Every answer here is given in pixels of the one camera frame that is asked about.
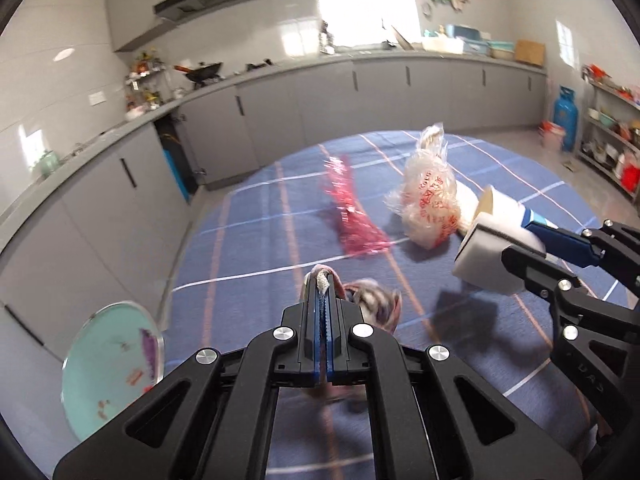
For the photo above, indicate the black wok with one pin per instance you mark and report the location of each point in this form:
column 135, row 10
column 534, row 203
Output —
column 202, row 74

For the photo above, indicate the large window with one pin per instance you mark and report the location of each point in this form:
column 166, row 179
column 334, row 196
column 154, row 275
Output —
column 367, row 2

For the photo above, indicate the teal trash bin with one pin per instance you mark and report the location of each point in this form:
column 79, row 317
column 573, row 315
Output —
column 105, row 360

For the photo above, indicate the blue storage box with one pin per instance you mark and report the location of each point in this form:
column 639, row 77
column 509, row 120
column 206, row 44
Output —
column 470, row 35

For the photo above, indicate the blue gas cylinder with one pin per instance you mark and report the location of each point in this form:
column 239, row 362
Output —
column 565, row 120

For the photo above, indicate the grey upper cabinets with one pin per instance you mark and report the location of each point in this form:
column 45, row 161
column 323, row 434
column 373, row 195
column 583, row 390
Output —
column 135, row 10

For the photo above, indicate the white bowl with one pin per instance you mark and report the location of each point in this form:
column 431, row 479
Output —
column 133, row 115

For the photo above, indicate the cardboard box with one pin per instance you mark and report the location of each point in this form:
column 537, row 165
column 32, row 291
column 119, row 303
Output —
column 529, row 52

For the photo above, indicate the green teapot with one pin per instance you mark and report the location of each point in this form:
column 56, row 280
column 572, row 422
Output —
column 50, row 164

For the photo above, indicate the white tub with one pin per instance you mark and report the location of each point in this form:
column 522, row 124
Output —
column 442, row 45

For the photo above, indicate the pink tinsel wrapper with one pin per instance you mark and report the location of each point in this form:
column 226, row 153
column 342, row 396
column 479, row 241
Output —
column 357, row 225

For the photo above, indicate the metal spice rack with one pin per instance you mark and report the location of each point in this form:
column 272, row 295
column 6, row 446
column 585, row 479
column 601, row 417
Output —
column 145, row 77

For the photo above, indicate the white foam block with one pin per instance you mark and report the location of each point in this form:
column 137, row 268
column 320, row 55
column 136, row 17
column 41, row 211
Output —
column 490, row 255

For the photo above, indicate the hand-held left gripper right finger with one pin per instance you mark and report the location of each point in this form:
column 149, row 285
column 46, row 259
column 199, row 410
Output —
column 342, row 335

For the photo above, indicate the red bucket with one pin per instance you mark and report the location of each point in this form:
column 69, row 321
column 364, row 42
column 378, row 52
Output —
column 552, row 135

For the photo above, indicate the pale green basin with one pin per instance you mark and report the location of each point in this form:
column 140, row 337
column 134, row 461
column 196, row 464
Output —
column 501, row 51

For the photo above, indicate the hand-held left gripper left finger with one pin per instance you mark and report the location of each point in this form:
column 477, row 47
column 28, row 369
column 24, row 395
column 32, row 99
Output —
column 307, row 330

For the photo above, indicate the black gas stove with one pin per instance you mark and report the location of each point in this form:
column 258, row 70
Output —
column 260, row 66

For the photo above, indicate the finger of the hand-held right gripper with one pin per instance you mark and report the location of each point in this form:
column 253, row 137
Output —
column 540, row 267
column 565, row 242

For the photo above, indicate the blue plaid tablecloth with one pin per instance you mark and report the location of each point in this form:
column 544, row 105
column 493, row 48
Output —
column 260, row 260

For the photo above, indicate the white striped paper cup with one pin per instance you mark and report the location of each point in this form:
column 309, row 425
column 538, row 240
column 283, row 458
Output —
column 502, row 205

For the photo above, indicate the metal shelf rack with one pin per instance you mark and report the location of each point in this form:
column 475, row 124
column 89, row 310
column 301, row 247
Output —
column 607, row 130

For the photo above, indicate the knife holder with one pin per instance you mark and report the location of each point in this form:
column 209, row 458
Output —
column 327, row 40

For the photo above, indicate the clear red-printed plastic bag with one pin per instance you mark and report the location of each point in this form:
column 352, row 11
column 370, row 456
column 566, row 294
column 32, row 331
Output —
column 430, row 195

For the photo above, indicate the wooden cutting board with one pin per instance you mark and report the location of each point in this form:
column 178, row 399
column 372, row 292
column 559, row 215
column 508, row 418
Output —
column 402, row 37

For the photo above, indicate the grey kitchen counter cabinets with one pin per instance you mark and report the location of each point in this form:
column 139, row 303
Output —
column 300, row 100

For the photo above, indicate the white wall switch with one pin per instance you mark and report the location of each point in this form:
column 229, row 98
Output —
column 97, row 98

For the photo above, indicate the red plastic jug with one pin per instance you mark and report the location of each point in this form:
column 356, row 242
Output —
column 631, row 172

